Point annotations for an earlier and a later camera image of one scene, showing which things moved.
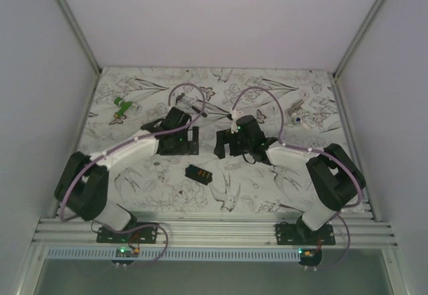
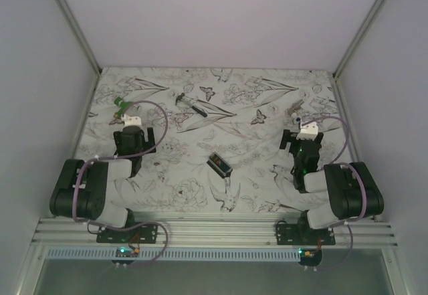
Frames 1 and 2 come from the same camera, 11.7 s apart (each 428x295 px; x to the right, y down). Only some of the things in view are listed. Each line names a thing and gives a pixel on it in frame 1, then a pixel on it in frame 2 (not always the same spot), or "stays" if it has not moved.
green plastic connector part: (124, 105) stays
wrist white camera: (235, 114) -> (308, 131)
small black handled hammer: (182, 100) stays
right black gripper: (224, 137) -> (289, 137)
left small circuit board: (126, 252) stays
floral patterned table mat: (299, 107) stays
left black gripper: (189, 148) -> (150, 142)
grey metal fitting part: (294, 107) stays
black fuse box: (198, 174) -> (219, 165)
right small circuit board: (310, 257) stays
